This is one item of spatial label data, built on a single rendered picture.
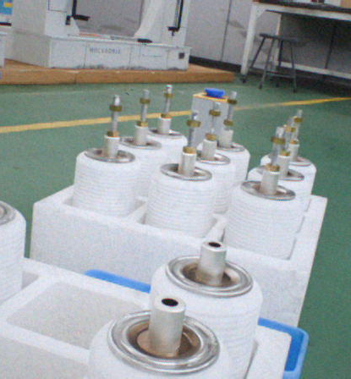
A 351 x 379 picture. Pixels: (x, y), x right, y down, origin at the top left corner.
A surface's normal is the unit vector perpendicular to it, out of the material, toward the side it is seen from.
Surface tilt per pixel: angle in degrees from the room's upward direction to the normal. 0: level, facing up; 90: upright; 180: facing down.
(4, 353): 90
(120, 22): 90
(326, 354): 0
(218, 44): 90
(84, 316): 90
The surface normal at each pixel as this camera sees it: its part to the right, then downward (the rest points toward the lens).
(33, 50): -0.56, 0.16
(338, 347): 0.15, -0.95
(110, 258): -0.31, 0.23
